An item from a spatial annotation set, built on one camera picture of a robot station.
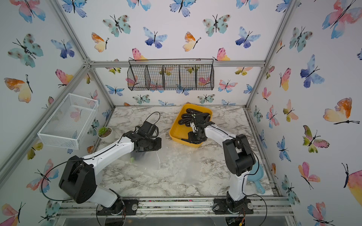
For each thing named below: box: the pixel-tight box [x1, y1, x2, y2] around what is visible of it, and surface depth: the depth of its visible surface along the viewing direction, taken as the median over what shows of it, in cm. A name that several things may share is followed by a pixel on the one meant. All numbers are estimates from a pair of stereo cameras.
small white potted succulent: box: [97, 126, 116, 144], surface depth 95 cm
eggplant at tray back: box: [185, 108, 203, 114], surface depth 116 cm
